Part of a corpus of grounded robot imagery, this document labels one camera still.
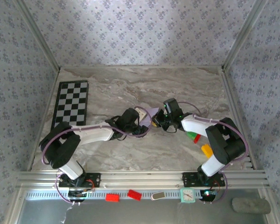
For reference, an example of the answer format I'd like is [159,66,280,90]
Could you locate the lavender cloth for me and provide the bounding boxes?
[140,107,160,128]

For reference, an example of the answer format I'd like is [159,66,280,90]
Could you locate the yellow toy brick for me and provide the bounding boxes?
[201,144,214,159]

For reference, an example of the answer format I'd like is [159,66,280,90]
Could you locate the black grey checkerboard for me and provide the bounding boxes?
[50,80,89,128]

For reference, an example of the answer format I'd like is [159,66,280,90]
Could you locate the white rimmed oval pad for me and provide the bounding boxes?
[151,191,165,201]

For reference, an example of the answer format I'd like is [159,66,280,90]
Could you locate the perforated metal strip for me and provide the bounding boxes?
[25,189,224,199]

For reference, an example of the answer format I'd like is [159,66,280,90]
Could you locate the teal alarm clock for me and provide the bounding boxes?
[179,188,196,203]

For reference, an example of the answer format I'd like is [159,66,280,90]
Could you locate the right electronics board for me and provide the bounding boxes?
[199,189,219,203]

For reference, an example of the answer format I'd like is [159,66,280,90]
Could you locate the electronics board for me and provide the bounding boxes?
[199,189,219,203]
[67,188,95,203]

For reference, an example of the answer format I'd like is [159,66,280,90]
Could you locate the left electronics board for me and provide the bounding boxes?
[67,188,95,203]

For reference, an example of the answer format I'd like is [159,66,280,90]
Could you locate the grey metal shelf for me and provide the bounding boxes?
[16,188,270,224]

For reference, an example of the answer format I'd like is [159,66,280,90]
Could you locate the white tape scrap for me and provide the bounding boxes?
[60,206,73,224]

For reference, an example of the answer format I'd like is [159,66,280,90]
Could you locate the grey stone roll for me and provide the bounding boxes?
[231,197,271,214]

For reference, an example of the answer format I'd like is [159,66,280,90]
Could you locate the thin black right gripper cable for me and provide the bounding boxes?
[163,123,178,134]

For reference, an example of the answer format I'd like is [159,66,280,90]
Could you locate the aluminium front rail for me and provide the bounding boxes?
[16,169,270,189]

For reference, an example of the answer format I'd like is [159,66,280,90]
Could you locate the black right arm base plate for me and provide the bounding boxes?
[182,172,226,187]

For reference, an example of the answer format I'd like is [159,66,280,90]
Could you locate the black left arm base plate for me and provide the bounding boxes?
[58,172,101,189]

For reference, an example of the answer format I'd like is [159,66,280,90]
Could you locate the wide aluminium side rail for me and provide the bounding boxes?
[220,66,255,170]

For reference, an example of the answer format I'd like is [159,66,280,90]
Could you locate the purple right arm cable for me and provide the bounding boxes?
[177,101,250,205]

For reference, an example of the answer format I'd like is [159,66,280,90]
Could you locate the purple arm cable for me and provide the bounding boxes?
[177,101,250,205]
[41,106,154,206]

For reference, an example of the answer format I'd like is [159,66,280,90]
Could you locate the thin aluminium side rail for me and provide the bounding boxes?
[27,67,61,171]

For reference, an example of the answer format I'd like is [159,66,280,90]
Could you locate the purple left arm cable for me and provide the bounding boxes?
[41,106,154,206]

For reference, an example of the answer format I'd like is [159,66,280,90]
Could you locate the aluminium frame post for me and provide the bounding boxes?
[14,0,61,72]
[223,0,269,70]

